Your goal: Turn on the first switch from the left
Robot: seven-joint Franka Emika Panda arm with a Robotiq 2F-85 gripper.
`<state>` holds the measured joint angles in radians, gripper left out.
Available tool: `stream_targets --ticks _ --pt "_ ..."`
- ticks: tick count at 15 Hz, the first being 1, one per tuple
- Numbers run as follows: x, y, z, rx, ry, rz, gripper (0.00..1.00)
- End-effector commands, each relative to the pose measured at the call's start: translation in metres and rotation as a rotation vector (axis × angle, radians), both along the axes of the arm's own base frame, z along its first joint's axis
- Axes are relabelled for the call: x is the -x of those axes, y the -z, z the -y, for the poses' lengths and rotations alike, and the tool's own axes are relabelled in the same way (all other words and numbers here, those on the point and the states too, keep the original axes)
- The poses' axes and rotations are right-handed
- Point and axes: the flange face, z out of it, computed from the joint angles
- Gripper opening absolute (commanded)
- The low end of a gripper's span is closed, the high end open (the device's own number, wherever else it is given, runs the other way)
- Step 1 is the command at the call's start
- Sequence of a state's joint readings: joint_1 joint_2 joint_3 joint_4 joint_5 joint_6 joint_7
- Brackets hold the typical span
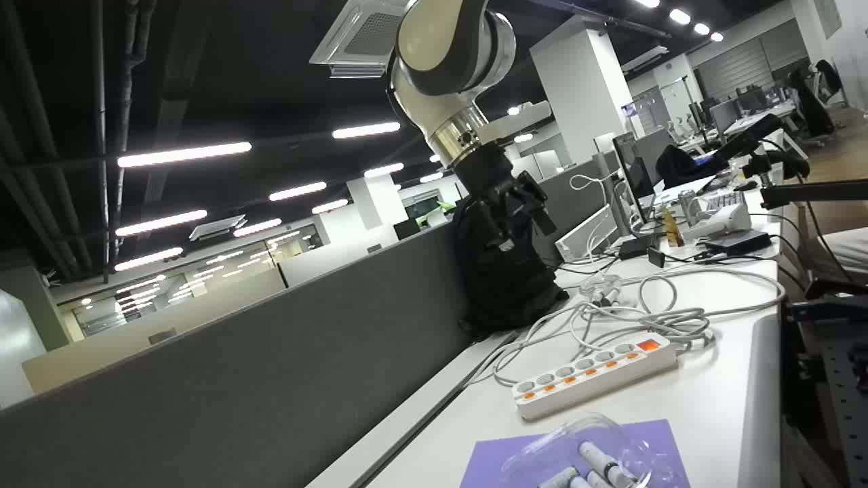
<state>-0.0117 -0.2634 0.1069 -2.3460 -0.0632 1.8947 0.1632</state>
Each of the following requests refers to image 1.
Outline purple mat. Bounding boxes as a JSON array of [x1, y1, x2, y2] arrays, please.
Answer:
[[461, 417, 691, 488]]

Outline black backpack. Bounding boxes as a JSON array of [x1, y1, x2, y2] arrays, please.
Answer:
[[452, 199, 567, 333]]

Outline grey desk partition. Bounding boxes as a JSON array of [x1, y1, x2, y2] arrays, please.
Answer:
[[0, 224, 472, 488]]

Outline white power strip cable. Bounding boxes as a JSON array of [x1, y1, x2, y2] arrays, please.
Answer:
[[464, 264, 786, 388]]

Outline computer monitor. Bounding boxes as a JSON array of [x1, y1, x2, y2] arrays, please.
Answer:
[[613, 132, 654, 219]]

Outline white power strip orange switches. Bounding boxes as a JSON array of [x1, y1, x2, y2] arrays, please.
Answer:
[[512, 333, 678, 424]]

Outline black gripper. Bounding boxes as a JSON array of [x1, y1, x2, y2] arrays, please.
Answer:
[[452, 143, 552, 238]]

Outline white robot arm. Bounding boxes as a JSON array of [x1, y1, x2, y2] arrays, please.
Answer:
[[388, 0, 556, 243]]

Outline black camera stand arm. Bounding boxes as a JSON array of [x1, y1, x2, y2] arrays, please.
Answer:
[[707, 115, 868, 209]]

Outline clear plastic box of adapters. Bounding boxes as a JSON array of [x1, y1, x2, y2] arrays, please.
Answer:
[[503, 417, 673, 488]]

